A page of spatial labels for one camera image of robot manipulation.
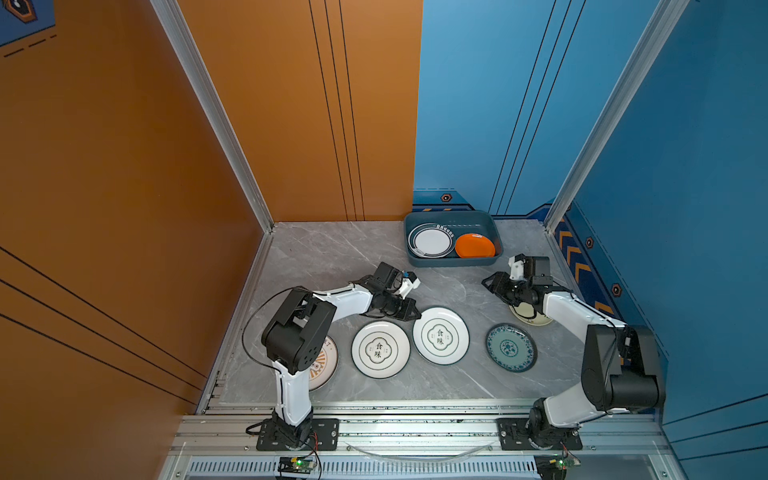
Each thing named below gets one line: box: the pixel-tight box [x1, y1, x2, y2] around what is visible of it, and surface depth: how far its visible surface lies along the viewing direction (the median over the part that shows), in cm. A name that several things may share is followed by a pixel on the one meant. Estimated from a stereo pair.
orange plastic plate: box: [455, 233, 495, 259], surface depth 113 cm
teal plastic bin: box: [403, 210, 504, 268], surface depth 115 cm
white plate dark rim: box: [408, 222, 455, 259], surface depth 115 cm
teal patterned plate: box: [486, 323, 538, 373], surface depth 89 cm
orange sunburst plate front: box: [308, 335, 339, 391], surface depth 85 cm
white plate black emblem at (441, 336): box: [412, 306, 471, 366], surface depth 91 cm
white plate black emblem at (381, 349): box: [351, 320, 411, 379], surface depth 89 cm
